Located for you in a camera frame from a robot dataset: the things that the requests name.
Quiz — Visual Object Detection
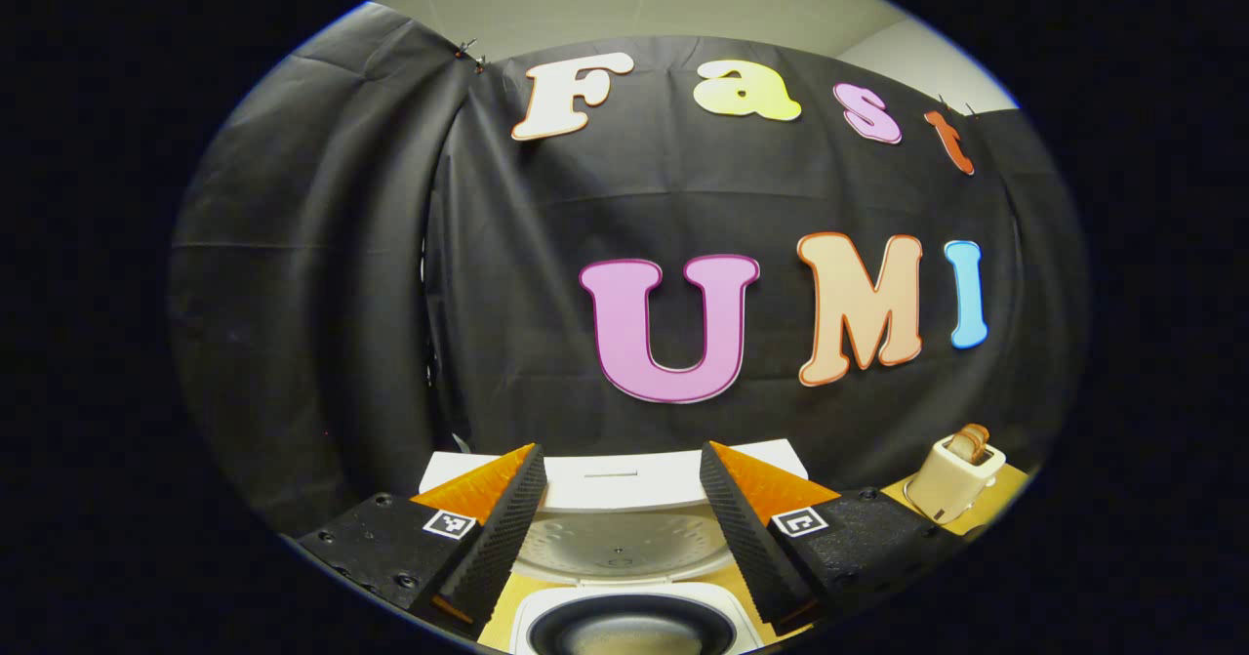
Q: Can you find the black backdrop cloth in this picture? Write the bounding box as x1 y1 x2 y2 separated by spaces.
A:
168 1 1089 537

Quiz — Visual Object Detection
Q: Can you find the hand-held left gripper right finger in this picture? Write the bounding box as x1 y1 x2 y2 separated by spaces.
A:
700 440 962 635

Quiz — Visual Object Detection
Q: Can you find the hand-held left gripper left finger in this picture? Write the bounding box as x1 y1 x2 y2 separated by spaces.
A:
293 442 547 638

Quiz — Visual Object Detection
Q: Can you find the cream toaster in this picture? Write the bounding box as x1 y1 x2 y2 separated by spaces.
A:
903 437 1008 525

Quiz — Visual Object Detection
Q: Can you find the white rice cooker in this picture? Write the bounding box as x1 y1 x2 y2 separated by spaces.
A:
418 438 811 655

